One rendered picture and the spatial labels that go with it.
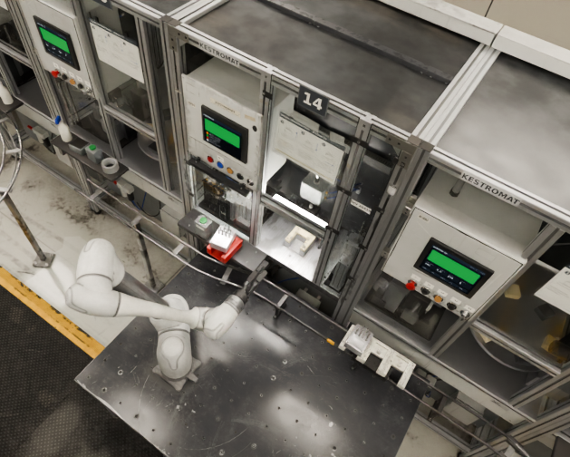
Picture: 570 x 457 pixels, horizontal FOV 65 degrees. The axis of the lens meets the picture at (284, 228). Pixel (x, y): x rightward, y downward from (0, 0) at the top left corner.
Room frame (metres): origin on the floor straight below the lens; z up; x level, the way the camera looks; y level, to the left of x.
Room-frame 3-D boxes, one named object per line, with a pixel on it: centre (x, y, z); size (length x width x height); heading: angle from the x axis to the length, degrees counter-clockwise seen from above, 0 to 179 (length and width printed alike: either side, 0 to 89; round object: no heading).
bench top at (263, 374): (0.76, 0.00, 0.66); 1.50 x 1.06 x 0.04; 64
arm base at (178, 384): (0.75, 0.41, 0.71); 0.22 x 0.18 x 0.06; 64
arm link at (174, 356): (0.77, 0.43, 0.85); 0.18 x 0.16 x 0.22; 17
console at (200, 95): (1.62, 0.30, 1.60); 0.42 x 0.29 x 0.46; 64
